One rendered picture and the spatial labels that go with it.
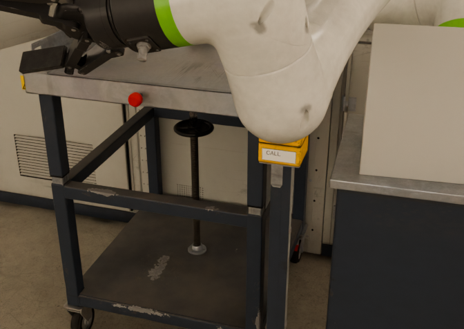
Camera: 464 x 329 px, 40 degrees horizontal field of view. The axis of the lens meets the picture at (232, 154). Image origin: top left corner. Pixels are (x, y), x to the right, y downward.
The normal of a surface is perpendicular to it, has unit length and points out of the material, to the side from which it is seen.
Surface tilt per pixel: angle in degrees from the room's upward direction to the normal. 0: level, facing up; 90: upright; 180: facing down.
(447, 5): 61
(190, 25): 114
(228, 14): 103
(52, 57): 48
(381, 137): 90
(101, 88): 90
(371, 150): 90
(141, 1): 74
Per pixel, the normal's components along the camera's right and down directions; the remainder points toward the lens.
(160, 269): 0.00, -0.90
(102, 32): -0.28, 0.63
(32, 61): -0.40, -0.33
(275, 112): -0.11, 0.52
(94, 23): -0.35, 0.43
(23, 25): 0.83, 0.24
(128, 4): -0.40, 0.12
